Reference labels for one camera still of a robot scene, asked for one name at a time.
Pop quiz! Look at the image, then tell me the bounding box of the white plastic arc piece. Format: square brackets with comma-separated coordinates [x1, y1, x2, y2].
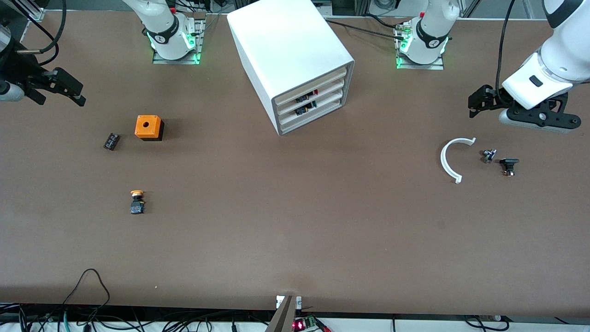
[440, 137, 477, 184]

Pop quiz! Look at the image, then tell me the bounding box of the brown camera mount beam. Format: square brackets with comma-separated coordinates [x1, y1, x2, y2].
[266, 295, 298, 332]

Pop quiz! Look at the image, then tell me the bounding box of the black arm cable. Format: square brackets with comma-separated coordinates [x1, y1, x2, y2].
[496, 0, 517, 106]
[9, 0, 66, 65]

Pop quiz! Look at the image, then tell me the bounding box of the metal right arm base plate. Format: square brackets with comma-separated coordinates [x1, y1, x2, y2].
[152, 18, 207, 65]

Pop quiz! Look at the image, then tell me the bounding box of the black cable on table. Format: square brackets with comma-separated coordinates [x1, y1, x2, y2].
[325, 18, 407, 36]

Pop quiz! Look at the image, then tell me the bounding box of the yellow capped push button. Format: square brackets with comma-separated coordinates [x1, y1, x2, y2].
[130, 190, 146, 215]

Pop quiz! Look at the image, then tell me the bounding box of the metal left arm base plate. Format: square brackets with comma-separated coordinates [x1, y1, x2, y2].
[395, 21, 445, 71]

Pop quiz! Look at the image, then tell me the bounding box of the orange button enclosure box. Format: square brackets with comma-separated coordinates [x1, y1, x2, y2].
[135, 115, 165, 141]

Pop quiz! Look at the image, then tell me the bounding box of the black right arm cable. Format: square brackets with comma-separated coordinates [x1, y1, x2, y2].
[9, 0, 66, 65]

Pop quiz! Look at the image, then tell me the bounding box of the circuit board with red light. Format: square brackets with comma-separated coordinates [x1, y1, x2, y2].
[293, 316, 332, 332]

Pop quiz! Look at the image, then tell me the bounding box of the black looped cable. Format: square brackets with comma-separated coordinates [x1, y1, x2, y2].
[62, 269, 111, 319]

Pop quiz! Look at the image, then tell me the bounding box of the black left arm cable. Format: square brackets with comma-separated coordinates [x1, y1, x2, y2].
[496, 0, 517, 106]

